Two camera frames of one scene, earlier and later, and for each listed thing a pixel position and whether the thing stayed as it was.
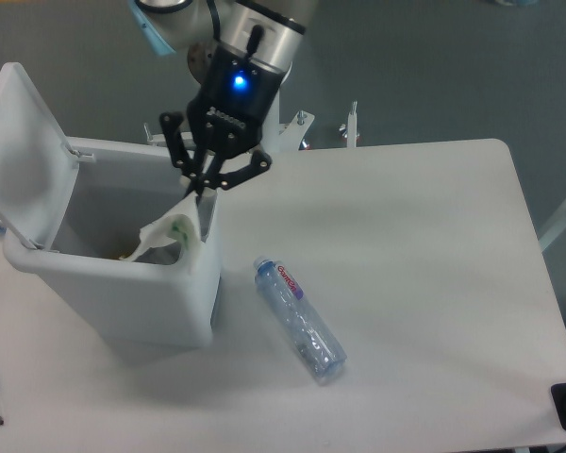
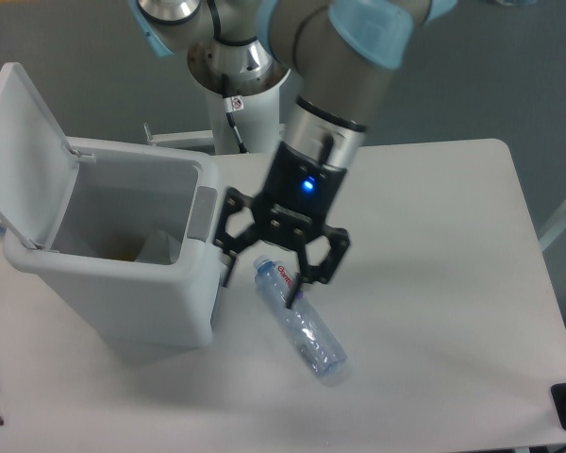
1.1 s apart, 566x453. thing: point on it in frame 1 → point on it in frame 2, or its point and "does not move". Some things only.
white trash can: (71, 209) does not move
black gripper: (225, 118) → (299, 195)
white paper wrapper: (176, 228) → (159, 247)
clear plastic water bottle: (324, 355) does not move
